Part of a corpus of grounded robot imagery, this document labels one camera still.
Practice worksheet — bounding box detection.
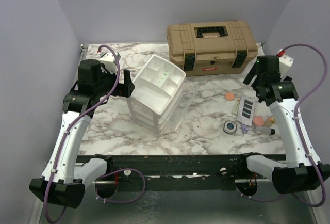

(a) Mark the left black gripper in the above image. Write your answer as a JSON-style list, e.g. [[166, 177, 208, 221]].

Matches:
[[95, 66, 135, 97]]

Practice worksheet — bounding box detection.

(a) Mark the round compact with lid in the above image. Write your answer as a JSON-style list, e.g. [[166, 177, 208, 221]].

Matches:
[[223, 120, 237, 134]]

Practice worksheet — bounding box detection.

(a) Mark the small cream sachet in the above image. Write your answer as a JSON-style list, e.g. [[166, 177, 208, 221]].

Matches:
[[232, 101, 240, 115]]

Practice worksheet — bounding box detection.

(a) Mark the small gold trinket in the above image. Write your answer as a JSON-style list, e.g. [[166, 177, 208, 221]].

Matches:
[[267, 116, 276, 123]]

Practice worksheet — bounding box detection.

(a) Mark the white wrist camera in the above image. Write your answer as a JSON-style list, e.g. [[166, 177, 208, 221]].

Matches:
[[277, 49, 294, 78], [98, 51, 117, 74]]

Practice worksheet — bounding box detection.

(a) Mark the white plastic drawer organizer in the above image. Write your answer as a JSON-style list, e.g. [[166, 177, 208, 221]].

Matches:
[[127, 54, 198, 135]]

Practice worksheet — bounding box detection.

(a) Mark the orange round makeup sponge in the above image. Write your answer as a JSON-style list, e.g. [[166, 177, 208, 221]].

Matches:
[[224, 92, 235, 101]]

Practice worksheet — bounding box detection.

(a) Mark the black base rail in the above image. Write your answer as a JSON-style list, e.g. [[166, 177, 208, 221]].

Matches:
[[77, 153, 287, 191]]

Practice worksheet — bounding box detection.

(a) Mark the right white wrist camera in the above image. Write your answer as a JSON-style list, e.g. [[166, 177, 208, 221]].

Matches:
[[277, 49, 294, 78]]

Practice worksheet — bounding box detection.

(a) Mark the eyeshadow palette package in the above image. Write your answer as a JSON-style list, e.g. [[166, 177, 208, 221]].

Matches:
[[237, 96, 256, 126]]

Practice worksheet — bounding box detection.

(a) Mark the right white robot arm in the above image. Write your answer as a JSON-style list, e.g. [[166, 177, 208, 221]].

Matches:
[[237, 55, 329, 194]]

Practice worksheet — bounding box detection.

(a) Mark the pink round makeup sponge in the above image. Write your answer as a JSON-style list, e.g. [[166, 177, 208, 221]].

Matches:
[[253, 116, 265, 126]]

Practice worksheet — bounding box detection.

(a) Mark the clear bottle black cap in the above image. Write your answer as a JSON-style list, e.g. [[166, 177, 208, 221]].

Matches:
[[256, 126, 275, 135]]

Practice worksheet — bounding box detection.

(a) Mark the purple eyelash curler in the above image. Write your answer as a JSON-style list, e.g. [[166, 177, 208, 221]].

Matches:
[[241, 124, 249, 135]]

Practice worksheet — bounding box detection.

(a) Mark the tan plastic toolbox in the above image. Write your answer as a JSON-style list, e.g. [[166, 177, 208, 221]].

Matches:
[[167, 20, 258, 76]]

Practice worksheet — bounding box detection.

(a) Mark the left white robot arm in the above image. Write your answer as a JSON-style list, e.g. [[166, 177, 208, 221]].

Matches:
[[29, 59, 135, 209]]

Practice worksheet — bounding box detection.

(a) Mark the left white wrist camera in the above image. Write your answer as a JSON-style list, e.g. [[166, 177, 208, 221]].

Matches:
[[98, 51, 117, 74]]

